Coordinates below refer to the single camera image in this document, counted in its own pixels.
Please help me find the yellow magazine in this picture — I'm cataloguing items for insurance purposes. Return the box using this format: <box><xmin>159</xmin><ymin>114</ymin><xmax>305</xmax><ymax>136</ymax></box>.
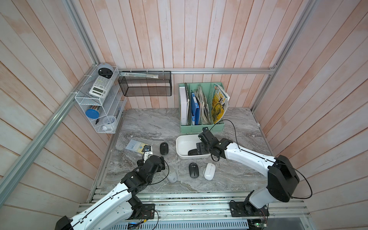
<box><xmin>211</xmin><ymin>83</ymin><xmax>230</xmax><ymax>124</ymax></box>

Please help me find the grey newspapers stack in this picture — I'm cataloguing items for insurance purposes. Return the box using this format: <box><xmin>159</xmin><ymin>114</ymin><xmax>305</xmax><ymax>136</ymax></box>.
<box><xmin>195</xmin><ymin>85</ymin><xmax>212</xmax><ymax>125</ymax></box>

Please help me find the black wire mesh basket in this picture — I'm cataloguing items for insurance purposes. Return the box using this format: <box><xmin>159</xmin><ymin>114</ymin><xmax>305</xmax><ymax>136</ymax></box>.
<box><xmin>118</xmin><ymin>71</ymin><xmax>173</xmax><ymax>97</ymax></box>

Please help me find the blue folder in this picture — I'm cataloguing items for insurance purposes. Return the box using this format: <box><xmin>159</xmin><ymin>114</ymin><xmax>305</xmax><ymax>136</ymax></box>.
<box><xmin>191</xmin><ymin>92</ymin><xmax>200</xmax><ymax>125</ymax></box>

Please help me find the green file organizer box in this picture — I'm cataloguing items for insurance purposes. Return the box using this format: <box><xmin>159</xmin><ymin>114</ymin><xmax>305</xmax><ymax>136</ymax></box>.
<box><xmin>178</xmin><ymin>82</ymin><xmax>230</xmax><ymax>134</ymax></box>

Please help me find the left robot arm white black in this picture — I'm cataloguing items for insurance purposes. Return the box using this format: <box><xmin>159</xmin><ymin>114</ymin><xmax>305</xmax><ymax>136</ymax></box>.
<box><xmin>55</xmin><ymin>155</ymin><xmax>168</xmax><ymax>230</ymax></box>

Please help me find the aluminium rail base frame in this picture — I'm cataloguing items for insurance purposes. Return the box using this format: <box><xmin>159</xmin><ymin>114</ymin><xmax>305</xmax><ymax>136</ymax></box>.
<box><xmin>76</xmin><ymin>192</ymin><xmax>311</xmax><ymax>230</ymax></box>

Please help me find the paper pack on basket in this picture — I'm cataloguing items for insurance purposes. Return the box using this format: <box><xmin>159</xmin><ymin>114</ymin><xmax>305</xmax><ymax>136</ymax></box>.
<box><xmin>120</xmin><ymin>72</ymin><xmax>159</xmax><ymax>79</ymax></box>

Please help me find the blue lid jar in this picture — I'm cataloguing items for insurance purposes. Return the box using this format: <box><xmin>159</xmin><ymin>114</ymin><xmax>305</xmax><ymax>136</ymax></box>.
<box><xmin>85</xmin><ymin>105</ymin><xmax>101</xmax><ymax>119</ymax></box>

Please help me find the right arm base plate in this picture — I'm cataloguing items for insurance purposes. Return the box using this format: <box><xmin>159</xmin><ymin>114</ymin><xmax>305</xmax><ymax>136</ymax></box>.
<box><xmin>229</xmin><ymin>200</ymin><xmax>269</xmax><ymax>217</ymax></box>

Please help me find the white plastic storage box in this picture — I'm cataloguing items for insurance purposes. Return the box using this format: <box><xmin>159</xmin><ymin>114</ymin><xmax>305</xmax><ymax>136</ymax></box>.
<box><xmin>175</xmin><ymin>134</ymin><xmax>210</xmax><ymax>160</ymax></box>

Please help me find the grey white mouse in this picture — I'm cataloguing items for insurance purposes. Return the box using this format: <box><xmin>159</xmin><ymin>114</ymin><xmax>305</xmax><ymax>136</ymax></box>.
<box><xmin>166</xmin><ymin>170</ymin><xmax>178</xmax><ymax>184</ymax></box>

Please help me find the white round alarm clock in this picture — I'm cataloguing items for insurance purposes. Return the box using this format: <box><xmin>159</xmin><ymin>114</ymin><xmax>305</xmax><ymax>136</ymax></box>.
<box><xmin>102</xmin><ymin>116</ymin><xmax>117</xmax><ymax>132</ymax></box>

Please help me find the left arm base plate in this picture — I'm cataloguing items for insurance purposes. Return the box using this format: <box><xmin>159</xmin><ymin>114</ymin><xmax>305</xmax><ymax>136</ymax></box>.
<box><xmin>129</xmin><ymin>203</ymin><xmax>155</xmax><ymax>220</ymax></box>

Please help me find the white wire wall shelf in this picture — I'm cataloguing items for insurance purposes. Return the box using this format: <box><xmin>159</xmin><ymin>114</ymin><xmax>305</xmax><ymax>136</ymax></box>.
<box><xmin>75</xmin><ymin>65</ymin><xmax>126</xmax><ymax>134</ymax></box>

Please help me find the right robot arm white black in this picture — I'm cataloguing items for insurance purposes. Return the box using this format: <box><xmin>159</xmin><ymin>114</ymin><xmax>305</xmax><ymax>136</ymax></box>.
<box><xmin>198</xmin><ymin>128</ymin><xmax>300</xmax><ymax>210</ymax></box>

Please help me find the white binder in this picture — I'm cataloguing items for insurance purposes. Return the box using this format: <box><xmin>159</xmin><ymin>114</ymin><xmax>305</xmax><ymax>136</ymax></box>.
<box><xmin>179</xmin><ymin>86</ymin><xmax>189</xmax><ymax>126</ymax></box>

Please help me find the white desk calculator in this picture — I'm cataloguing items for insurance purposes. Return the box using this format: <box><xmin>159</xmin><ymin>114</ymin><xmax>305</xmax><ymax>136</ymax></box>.
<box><xmin>89</xmin><ymin>76</ymin><xmax>113</xmax><ymax>98</ymax></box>

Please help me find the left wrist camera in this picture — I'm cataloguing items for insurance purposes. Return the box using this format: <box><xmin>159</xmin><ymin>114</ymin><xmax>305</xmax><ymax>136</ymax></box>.
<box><xmin>143</xmin><ymin>148</ymin><xmax>153</xmax><ymax>162</ymax></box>

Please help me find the round grey black speaker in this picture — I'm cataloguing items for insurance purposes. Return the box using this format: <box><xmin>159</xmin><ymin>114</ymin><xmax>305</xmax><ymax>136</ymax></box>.
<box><xmin>97</xmin><ymin>63</ymin><xmax>114</xmax><ymax>79</ymax></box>

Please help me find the black lecoo mouse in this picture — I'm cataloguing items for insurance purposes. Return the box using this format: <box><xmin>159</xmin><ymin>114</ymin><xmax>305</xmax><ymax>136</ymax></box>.
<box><xmin>188</xmin><ymin>149</ymin><xmax>198</xmax><ymax>156</ymax></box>
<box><xmin>189</xmin><ymin>163</ymin><xmax>199</xmax><ymax>179</ymax></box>

